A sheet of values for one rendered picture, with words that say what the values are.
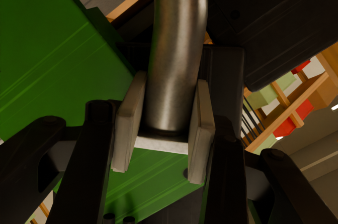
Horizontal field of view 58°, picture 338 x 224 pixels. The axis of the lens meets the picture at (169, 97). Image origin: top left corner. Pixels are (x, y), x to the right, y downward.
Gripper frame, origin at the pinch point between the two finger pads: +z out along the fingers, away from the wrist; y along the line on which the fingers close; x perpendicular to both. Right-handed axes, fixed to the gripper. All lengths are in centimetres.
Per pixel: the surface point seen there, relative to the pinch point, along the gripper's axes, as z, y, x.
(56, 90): 4.5, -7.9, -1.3
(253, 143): 254, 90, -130
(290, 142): 797, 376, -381
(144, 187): 4.4, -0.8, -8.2
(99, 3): 65, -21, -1
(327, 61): 73, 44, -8
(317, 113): 799, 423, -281
